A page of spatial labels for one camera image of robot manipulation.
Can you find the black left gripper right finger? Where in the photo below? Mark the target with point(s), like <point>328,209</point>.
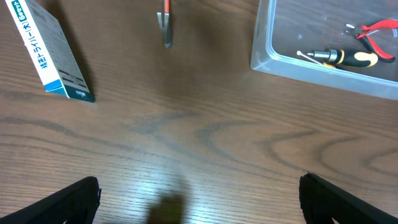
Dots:
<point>322,202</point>

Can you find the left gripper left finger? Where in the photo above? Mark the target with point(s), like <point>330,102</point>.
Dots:
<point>76,203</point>

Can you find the stubby yellow black screwdriver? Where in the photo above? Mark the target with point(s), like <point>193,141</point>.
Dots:
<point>351,58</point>

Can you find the white blue screwdriver box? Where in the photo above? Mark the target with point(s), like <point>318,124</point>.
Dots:
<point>49,50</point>

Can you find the red handled pliers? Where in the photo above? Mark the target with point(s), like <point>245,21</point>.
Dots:
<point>365,34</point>

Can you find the small black orange hammer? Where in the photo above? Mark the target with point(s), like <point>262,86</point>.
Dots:
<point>164,24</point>

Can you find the clear plastic container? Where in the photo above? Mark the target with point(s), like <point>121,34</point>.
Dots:
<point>285,26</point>

